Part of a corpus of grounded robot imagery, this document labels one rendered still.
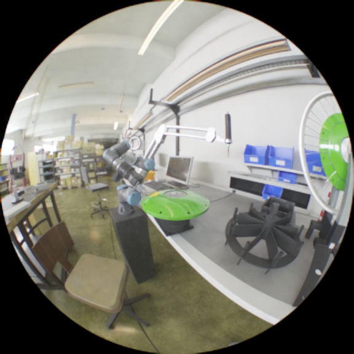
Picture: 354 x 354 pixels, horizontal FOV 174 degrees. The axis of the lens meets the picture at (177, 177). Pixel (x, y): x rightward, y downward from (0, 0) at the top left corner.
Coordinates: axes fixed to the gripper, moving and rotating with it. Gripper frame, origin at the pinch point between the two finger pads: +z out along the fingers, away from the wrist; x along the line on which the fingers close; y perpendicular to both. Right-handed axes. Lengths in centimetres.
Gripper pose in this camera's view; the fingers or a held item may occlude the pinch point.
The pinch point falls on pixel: (147, 193)
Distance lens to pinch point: 57.8
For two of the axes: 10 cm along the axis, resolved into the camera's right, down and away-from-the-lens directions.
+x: 1.9, -1.8, 9.6
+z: 8.0, 6.0, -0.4
